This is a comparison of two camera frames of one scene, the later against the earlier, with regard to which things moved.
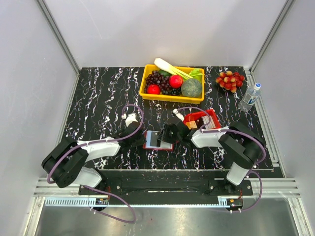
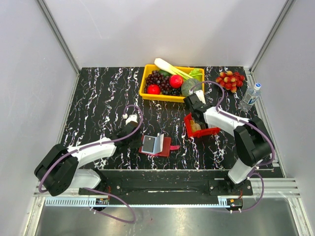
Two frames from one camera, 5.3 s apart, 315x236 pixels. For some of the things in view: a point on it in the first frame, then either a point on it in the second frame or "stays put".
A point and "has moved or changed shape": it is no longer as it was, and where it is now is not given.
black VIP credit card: x=153 y=138 has moved or changed shape
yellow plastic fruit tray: x=149 y=68 stays put
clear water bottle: x=250 y=97 stays put
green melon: x=191 y=88 stays put
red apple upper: x=176 y=81 stays put
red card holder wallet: x=150 y=141 has moved or changed shape
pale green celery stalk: x=166 y=66 stays put
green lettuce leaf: x=196 y=73 stays put
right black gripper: x=164 y=135 -> x=200 y=122
